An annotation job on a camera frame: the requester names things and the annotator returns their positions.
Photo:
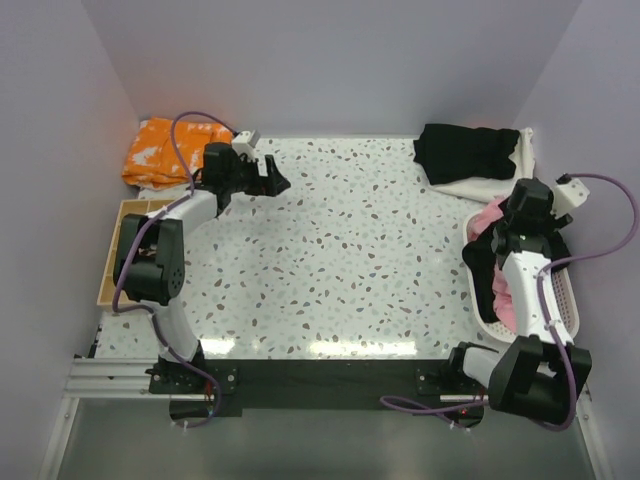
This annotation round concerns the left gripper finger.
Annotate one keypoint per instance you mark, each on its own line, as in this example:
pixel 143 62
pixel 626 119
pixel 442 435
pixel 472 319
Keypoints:
pixel 273 171
pixel 263 186

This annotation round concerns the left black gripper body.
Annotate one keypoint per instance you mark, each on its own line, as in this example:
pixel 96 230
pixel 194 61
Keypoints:
pixel 242 168

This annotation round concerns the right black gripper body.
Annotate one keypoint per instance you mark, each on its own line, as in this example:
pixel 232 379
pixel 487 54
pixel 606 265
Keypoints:
pixel 550 223

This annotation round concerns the pink t-shirt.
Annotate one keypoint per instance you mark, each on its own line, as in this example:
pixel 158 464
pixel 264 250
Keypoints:
pixel 502 304

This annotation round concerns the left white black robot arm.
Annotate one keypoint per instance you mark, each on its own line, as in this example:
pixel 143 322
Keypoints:
pixel 149 268

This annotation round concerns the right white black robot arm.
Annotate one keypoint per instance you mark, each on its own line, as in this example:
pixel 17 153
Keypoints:
pixel 541 373

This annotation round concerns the white plastic laundry basket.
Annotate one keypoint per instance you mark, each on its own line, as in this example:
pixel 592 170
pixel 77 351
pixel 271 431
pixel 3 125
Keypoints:
pixel 565 301

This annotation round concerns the orange white folded t-shirt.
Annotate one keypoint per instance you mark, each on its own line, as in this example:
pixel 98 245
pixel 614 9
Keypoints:
pixel 152 162

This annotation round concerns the black t-shirt in basket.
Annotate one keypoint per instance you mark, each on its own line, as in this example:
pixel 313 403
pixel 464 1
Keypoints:
pixel 479 257

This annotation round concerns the wooden compartment tray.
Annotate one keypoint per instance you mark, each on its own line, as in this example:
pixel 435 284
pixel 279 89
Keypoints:
pixel 134 206

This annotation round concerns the black folded t-shirt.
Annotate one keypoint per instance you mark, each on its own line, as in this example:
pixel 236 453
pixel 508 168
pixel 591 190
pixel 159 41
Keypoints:
pixel 450 153

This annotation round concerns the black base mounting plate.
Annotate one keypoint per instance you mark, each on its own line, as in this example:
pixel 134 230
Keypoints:
pixel 304 385

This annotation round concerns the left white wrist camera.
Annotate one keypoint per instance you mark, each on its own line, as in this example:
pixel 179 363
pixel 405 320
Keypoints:
pixel 244 143

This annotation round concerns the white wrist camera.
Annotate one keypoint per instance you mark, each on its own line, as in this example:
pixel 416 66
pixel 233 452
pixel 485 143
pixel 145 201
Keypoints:
pixel 568 197
pixel 244 143

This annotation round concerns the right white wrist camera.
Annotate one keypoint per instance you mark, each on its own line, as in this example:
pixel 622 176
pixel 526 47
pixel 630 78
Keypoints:
pixel 568 197

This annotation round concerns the aluminium rail frame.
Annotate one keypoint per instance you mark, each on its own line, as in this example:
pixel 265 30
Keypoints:
pixel 92 377

